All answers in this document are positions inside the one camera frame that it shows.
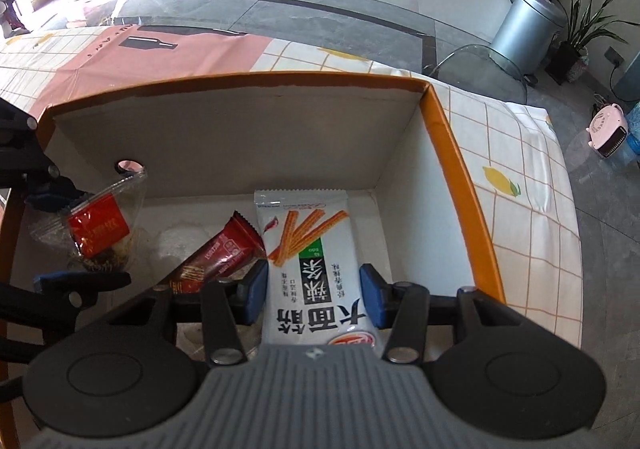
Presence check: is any clear snack packet red label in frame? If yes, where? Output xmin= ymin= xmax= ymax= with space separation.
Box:
xmin=28 ymin=166 xmax=148 ymax=275

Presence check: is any pink plastic bag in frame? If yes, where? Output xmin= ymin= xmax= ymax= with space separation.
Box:
xmin=52 ymin=22 xmax=273 ymax=110

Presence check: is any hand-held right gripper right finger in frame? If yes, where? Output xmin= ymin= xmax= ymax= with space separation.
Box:
xmin=359 ymin=263 xmax=525 ymax=365

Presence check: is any blue water jug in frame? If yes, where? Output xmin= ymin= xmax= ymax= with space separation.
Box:
xmin=625 ymin=102 xmax=640 ymax=165

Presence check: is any silver trash can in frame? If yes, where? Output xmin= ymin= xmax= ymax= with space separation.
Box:
xmin=489 ymin=0 xmax=568 ymax=82

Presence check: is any dark red wafer packet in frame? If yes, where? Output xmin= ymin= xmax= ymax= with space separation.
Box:
xmin=155 ymin=210 xmax=268 ymax=297

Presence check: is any white snack stick packet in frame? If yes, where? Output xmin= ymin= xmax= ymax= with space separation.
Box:
xmin=253 ymin=189 xmax=386 ymax=355

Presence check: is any long-leaf potted plant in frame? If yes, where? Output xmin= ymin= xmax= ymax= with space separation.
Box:
xmin=542 ymin=0 xmax=640 ymax=85

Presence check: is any clear acrylic chair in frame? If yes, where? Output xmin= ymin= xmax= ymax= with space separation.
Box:
xmin=435 ymin=43 xmax=528 ymax=105

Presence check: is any pink space heater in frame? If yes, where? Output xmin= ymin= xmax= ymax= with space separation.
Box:
xmin=586 ymin=103 xmax=630 ymax=159

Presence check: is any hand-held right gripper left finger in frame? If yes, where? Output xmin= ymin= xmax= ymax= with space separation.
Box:
xmin=108 ymin=259 xmax=271 ymax=367

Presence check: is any orange cardboard box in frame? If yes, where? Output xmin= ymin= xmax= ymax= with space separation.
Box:
xmin=0 ymin=72 xmax=508 ymax=449

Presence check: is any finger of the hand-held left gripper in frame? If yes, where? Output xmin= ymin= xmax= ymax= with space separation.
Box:
xmin=0 ymin=271 xmax=132 ymax=365
xmin=0 ymin=98 xmax=98 ymax=215

